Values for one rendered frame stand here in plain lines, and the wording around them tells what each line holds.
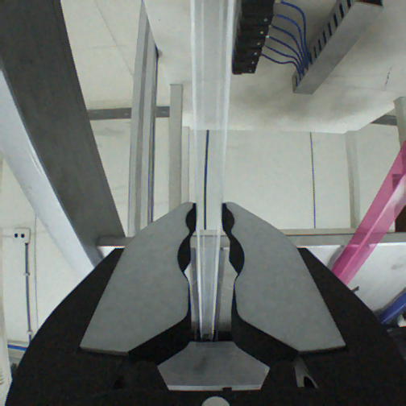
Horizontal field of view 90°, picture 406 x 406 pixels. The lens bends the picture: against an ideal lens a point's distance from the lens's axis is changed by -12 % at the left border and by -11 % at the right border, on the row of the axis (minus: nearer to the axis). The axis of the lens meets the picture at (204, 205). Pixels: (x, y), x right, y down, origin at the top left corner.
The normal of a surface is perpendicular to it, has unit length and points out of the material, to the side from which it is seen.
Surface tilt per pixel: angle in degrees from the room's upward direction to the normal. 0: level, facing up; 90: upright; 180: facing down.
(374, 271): 46
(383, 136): 90
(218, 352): 136
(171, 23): 0
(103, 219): 90
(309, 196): 90
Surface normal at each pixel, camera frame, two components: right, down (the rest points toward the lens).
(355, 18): 0.00, 1.00
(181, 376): 0.00, -0.76
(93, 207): 1.00, 0.00
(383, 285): 0.00, 0.65
